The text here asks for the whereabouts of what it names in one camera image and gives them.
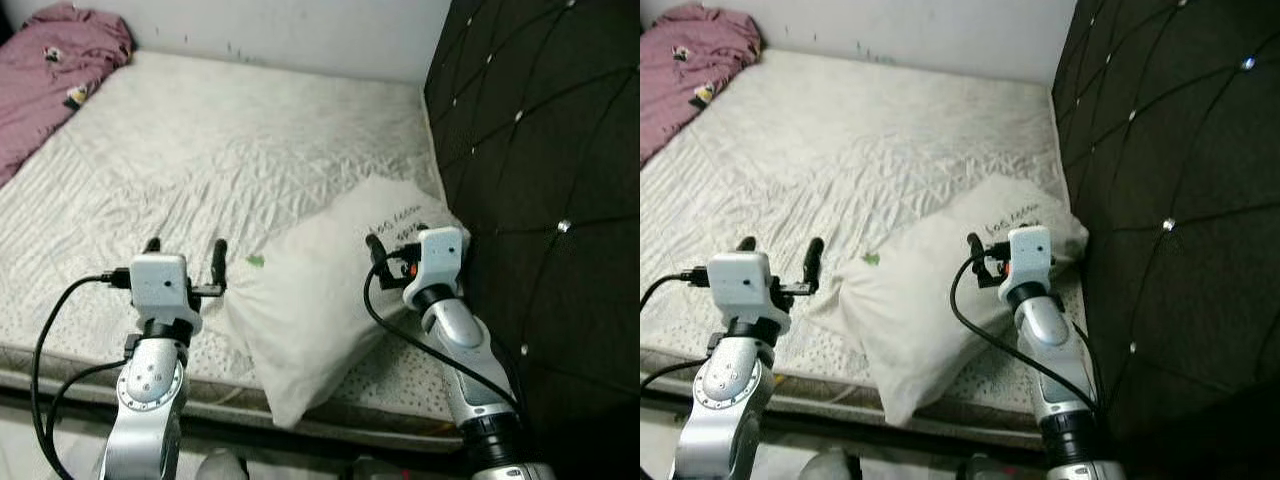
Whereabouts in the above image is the white pillow with tree print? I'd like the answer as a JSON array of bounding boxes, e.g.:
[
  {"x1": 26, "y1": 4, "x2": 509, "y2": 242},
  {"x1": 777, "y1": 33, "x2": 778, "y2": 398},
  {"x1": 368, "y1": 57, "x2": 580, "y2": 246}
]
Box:
[
  {"x1": 222, "y1": 175, "x2": 471, "y2": 429},
  {"x1": 808, "y1": 175, "x2": 1089, "y2": 428}
]

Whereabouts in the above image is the white quilted mattress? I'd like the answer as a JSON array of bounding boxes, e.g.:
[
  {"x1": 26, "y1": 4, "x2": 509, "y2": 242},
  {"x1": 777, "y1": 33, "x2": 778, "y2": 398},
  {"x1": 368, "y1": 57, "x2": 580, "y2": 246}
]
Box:
[
  {"x1": 640, "y1": 48, "x2": 1091, "y2": 446},
  {"x1": 0, "y1": 50, "x2": 471, "y2": 451}
]

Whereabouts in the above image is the purple cartoon print blanket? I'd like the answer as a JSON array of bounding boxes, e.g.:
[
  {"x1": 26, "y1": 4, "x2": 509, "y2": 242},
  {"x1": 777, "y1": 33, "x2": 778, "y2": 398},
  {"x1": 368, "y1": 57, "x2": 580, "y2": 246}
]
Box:
[
  {"x1": 640, "y1": 2, "x2": 763, "y2": 166},
  {"x1": 0, "y1": 3, "x2": 134, "y2": 189}
]

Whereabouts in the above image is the black tufted headboard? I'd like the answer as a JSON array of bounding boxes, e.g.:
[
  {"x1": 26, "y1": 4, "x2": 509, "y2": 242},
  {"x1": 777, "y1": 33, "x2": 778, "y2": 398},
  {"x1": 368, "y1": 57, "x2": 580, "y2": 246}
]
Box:
[
  {"x1": 423, "y1": 0, "x2": 641, "y2": 480},
  {"x1": 1050, "y1": 0, "x2": 1280, "y2": 480}
]

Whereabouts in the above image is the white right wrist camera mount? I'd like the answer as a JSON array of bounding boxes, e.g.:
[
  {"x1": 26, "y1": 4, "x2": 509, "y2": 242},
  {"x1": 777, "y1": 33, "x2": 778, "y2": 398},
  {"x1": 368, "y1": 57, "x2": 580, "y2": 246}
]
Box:
[
  {"x1": 1000, "y1": 225, "x2": 1056, "y2": 291},
  {"x1": 403, "y1": 226, "x2": 469, "y2": 296}
]

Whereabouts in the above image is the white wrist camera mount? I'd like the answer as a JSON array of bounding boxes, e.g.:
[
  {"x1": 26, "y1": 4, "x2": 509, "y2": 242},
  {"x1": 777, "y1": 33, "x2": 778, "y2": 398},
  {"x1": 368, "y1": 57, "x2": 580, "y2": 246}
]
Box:
[
  {"x1": 1000, "y1": 225, "x2": 1056, "y2": 291},
  {"x1": 706, "y1": 251, "x2": 784, "y2": 336},
  {"x1": 403, "y1": 226, "x2": 469, "y2": 296},
  {"x1": 128, "y1": 253, "x2": 204, "y2": 336}
]

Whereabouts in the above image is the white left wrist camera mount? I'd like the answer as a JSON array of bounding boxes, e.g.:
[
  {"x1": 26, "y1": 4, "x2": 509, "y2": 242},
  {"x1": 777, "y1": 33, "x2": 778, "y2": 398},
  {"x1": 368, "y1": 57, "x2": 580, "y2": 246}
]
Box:
[
  {"x1": 706, "y1": 251, "x2": 784, "y2": 336},
  {"x1": 128, "y1": 253, "x2": 204, "y2": 336}
]

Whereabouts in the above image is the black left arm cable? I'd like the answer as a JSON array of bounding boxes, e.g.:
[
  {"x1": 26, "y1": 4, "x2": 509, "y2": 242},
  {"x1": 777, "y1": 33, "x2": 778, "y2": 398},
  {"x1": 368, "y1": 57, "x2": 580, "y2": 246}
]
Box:
[
  {"x1": 640, "y1": 358, "x2": 713, "y2": 391},
  {"x1": 640, "y1": 270, "x2": 711, "y2": 306},
  {"x1": 30, "y1": 272, "x2": 133, "y2": 480},
  {"x1": 42, "y1": 358, "x2": 131, "y2": 441}
]

